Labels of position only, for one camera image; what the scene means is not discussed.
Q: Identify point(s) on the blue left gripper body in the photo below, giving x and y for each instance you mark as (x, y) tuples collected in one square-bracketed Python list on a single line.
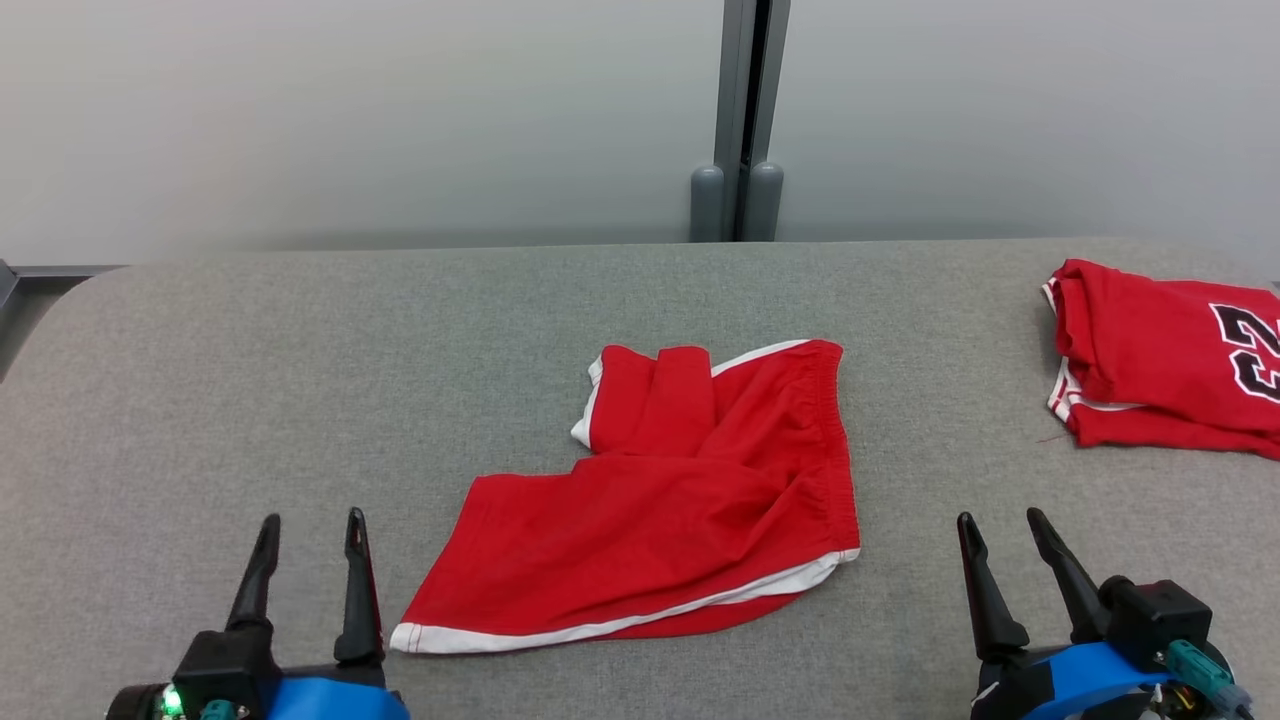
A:
[(335, 695)]

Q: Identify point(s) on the teal right camera connector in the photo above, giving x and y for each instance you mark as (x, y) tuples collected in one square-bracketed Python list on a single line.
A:
[(1200, 672)]

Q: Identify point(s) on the grey cylindrical post bumper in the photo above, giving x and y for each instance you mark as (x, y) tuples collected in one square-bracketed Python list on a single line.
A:
[(765, 210), (707, 210)]

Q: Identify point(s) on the grey metal cart frame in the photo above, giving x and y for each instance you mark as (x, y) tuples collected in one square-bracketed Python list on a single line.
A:
[(7, 285)]

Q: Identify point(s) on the grey wall baseboard rail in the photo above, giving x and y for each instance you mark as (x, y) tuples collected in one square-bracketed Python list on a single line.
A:
[(70, 271)]

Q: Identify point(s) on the teal left camera connector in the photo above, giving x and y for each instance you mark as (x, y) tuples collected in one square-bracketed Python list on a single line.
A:
[(217, 711)]

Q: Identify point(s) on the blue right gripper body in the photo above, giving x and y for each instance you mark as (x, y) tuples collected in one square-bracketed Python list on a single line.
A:
[(1085, 685)]

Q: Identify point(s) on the red jersey shirt white sleeves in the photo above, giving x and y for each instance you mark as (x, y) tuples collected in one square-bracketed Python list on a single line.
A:
[(1140, 350)]

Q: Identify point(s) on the teal camera connector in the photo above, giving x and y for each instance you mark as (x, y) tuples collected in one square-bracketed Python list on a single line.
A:
[(217, 711), (1200, 672)]

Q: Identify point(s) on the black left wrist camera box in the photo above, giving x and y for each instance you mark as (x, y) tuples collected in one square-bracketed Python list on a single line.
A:
[(228, 668)]

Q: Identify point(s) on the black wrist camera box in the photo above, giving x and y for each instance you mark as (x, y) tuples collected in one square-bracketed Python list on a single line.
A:
[(228, 668), (1158, 618)]

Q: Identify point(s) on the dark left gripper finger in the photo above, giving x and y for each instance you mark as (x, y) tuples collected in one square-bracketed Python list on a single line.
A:
[(360, 610), (255, 585)]

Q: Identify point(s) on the red shorts white stripe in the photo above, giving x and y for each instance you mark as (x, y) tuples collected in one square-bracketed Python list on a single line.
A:
[(650, 520)]

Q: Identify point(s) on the grey vertical partition post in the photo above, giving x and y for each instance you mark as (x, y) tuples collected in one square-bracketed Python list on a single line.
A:
[(732, 90)]

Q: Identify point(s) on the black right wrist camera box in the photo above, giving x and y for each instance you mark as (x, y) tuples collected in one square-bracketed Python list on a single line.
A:
[(1158, 618)]

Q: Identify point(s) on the grey fabric covered platform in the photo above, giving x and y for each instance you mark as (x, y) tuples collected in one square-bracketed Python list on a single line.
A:
[(300, 400)]

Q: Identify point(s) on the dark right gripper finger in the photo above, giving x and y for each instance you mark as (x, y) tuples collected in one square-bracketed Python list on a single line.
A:
[(992, 615), (1075, 595)]

